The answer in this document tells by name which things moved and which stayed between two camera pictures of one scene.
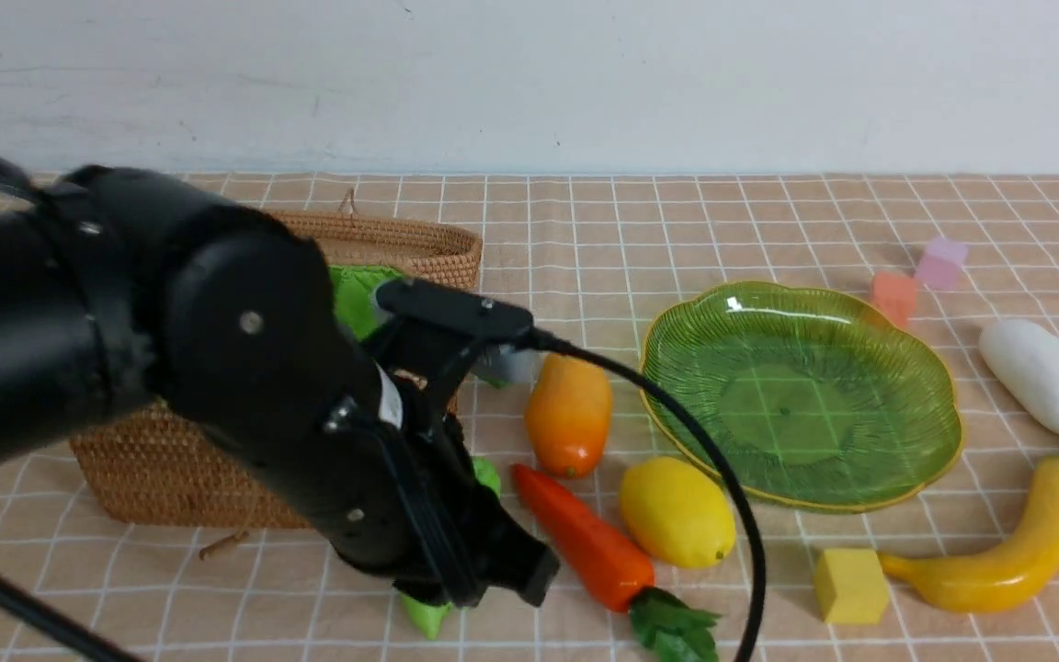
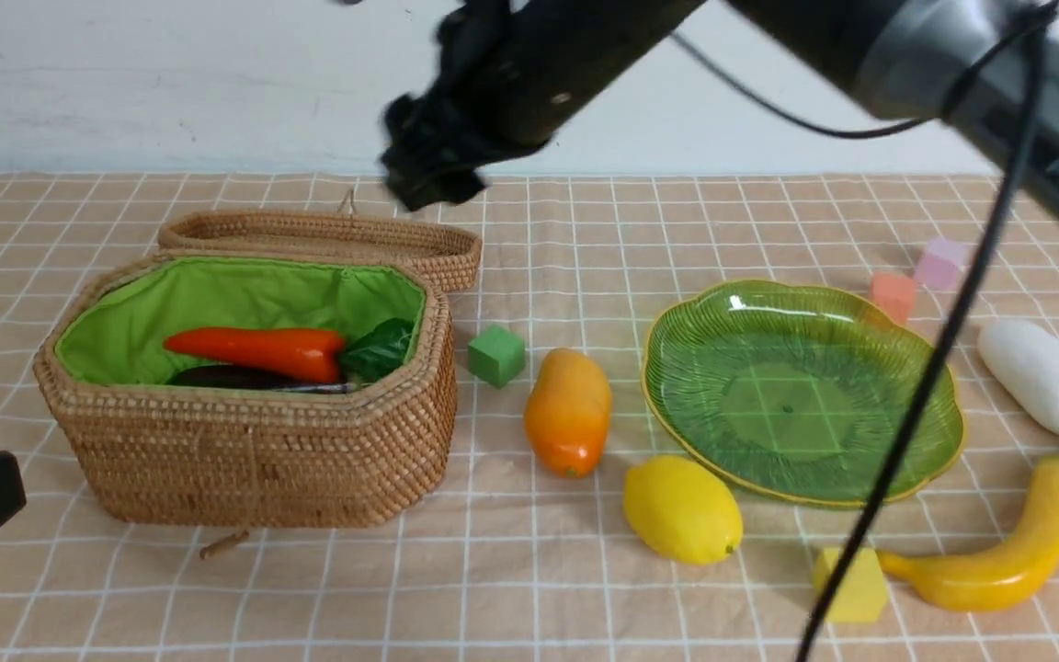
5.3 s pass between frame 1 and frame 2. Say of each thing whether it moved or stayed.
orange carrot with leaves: moved
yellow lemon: stayed
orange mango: stayed
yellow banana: moved
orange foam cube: stayed
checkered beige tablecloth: stayed
